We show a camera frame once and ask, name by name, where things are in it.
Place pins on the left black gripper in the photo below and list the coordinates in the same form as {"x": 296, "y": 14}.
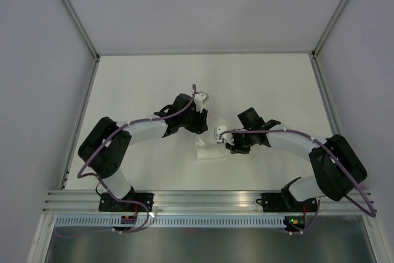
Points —
{"x": 201, "y": 125}

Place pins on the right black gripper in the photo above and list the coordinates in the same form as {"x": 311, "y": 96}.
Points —
{"x": 234, "y": 148}

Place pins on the white cloth napkin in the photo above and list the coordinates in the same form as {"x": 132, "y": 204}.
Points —
{"x": 206, "y": 146}

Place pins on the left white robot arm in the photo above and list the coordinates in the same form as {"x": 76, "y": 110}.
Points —
{"x": 104, "y": 148}

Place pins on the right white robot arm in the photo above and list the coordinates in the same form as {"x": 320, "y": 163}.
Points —
{"x": 336, "y": 167}

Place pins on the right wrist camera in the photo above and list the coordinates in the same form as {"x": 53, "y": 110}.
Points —
{"x": 222, "y": 135}

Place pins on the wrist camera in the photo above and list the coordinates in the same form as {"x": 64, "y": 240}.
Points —
{"x": 200, "y": 99}
{"x": 222, "y": 135}

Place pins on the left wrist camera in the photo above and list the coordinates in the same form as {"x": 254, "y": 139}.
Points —
{"x": 200, "y": 99}

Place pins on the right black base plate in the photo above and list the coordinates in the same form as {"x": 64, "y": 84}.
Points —
{"x": 280, "y": 203}

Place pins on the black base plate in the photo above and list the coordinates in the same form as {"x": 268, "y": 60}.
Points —
{"x": 140, "y": 202}
{"x": 280, "y": 203}

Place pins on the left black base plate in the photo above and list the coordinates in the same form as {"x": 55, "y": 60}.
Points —
{"x": 140, "y": 202}

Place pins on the aluminium mounting rail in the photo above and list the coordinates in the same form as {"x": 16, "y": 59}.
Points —
{"x": 164, "y": 202}

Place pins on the white slotted cable duct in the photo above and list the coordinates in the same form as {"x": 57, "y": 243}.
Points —
{"x": 171, "y": 221}

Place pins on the right aluminium frame post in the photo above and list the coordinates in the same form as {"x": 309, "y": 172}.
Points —
{"x": 340, "y": 7}

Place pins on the aluminium frame post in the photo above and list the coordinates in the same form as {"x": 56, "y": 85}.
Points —
{"x": 80, "y": 29}
{"x": 340, "y": 7}

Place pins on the left aluminium frame post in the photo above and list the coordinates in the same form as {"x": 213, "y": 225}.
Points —
{"x": 80, "y": 29}

